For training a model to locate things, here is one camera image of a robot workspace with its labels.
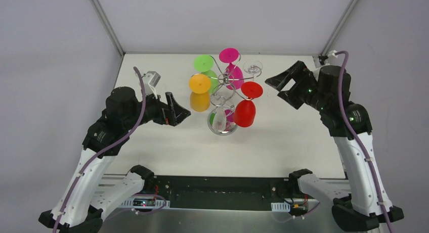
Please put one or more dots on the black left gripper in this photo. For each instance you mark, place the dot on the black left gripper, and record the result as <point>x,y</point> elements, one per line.
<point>166,113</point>

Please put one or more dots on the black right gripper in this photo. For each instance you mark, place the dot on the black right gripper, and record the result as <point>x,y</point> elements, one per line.
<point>299,89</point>

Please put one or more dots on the chrome wine glass rack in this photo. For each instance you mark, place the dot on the chrome wine glass rack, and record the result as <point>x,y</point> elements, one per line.
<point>225,86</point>

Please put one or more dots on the red wine glass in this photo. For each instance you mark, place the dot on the red wine glass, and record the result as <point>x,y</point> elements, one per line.
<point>245,111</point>

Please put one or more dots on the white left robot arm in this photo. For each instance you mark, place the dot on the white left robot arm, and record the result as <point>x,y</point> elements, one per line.
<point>80,209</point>

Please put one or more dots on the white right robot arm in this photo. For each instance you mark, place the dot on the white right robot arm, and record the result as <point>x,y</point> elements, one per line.
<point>366,206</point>

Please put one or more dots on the orange wine glass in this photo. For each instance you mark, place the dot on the orange wine glass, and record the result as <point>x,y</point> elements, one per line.
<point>199,85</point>

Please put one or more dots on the clear wine glass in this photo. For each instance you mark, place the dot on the clear wine glass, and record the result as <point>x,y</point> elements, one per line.
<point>220,120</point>
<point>253,68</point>

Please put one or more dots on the clear wine glass lower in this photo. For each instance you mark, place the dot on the clear wine glass lower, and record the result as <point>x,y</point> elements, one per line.
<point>220,120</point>

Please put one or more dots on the green wine glass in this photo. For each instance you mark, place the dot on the green wine glass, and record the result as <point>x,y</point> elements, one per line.
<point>203,64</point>

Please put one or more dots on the pink wine glass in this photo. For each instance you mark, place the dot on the pink wine glass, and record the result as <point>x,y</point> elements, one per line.
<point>235,74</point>

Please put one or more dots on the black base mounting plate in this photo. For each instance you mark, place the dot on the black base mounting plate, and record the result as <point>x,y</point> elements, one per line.
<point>223,193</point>

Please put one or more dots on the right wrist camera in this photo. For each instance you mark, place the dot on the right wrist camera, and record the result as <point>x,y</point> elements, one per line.
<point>324,59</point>

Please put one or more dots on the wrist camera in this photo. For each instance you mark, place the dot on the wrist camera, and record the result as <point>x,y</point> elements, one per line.
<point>149,81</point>
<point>324,59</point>

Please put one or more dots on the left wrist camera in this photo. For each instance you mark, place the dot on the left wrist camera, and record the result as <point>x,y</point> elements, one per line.
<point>149,81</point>

